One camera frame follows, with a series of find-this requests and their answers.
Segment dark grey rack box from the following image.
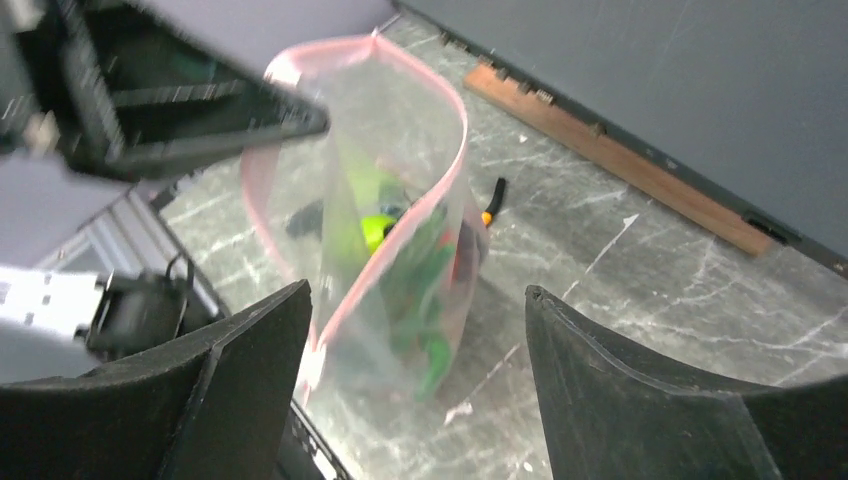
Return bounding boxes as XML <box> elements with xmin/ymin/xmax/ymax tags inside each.
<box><xmin>401</xmin><ymin>1</ymin><xmax>847</xmax><ymax>275</ymax></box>

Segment wooden block under box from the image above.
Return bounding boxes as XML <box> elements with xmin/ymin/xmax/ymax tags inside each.
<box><xmin>464</xmin><ymin>64</ymin><xmax>774</xmax><ymax>256</ymax></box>

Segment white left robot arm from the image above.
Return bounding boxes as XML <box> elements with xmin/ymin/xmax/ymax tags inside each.
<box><xmin>1</xmin><ymin>1</ymin><xmax>329</xmax><ymax>344</ymax></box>

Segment orange-handled pliers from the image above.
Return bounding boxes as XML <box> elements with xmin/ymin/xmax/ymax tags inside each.
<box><xmin>481</xmin><ymin>177</ymin><xmax>508</xmax><ymax>228</ymax></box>

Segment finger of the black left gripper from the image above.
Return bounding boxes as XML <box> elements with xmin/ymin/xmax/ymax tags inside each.
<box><xmin>1</xmin><ymin>1</ymin><xmax>330</xmax><ymax>182</ymax></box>

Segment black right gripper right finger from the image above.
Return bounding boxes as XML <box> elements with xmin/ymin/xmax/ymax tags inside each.
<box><xmin>525</xmin><ymin>285</ymin><xmax>847</xmax><ymax>479</ymax></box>

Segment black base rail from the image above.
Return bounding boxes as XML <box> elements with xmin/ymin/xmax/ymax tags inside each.
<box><xmin>271</xmin><ymin>401</ymin><xmax>354</xmax><ymax>480</ymax></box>

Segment clear pink-dotted zip bag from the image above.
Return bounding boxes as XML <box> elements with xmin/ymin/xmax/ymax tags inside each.
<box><xmin>240</xmin><ymin>33</ymin><xmax>488</xmax><ymax>400</ymax></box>

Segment green cucumber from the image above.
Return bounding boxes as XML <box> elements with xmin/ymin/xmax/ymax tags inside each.
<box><xmin>380</xmin><ymin>212</ymin><xmax>456</xmax><ymax>399</ymax></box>

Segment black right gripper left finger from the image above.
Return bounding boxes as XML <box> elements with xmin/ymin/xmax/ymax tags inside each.
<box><xmin>1</xmin><ymin>280</ymin><xmax>312</xmax><ymax>479</ymax></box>

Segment green apple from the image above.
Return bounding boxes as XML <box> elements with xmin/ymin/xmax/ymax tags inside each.
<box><xmin>360</xmin><ymin>214</ymin><xmax>398</xmax><ymax>255</ymax></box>

